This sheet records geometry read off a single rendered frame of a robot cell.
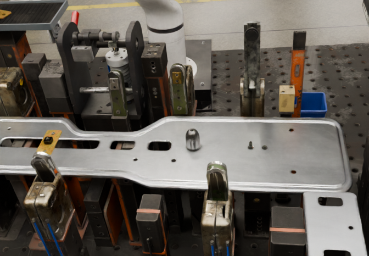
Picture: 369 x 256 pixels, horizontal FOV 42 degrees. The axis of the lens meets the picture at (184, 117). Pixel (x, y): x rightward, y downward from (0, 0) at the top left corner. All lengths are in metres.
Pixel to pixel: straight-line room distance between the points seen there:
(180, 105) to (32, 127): 0.37
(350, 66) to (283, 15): 1.87
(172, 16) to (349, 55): 0.75
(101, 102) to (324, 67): 0.90
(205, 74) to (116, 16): 2.32
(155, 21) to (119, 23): 2.27
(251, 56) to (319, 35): 2.38
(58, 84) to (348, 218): 0.75
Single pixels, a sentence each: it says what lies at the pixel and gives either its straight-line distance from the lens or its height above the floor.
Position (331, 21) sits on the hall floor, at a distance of 3.65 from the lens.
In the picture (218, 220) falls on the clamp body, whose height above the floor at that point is 1.05.
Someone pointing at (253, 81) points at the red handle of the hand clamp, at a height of 1.07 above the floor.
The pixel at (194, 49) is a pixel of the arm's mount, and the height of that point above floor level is 0.80.
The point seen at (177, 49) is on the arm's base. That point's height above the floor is 0.92.
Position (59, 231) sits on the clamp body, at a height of 0.95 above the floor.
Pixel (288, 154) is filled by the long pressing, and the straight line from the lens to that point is 1.05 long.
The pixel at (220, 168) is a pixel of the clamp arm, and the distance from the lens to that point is 0.86.
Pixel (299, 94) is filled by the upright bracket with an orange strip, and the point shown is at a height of 1.03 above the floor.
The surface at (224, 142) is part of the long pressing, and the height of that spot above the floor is 1.00.
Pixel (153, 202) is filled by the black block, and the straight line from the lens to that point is 0.99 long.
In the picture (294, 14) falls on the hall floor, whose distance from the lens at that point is 3.73.
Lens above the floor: 1.73
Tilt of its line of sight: 39 degrees down
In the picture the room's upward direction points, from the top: 7 degrees counter-clockwise
